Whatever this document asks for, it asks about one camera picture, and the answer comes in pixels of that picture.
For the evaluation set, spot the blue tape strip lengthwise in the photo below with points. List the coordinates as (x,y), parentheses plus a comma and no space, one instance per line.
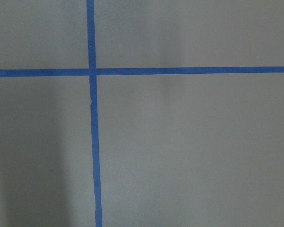
(94,112)

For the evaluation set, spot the blue tape strip crosswise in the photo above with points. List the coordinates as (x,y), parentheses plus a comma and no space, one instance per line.
(139,71)

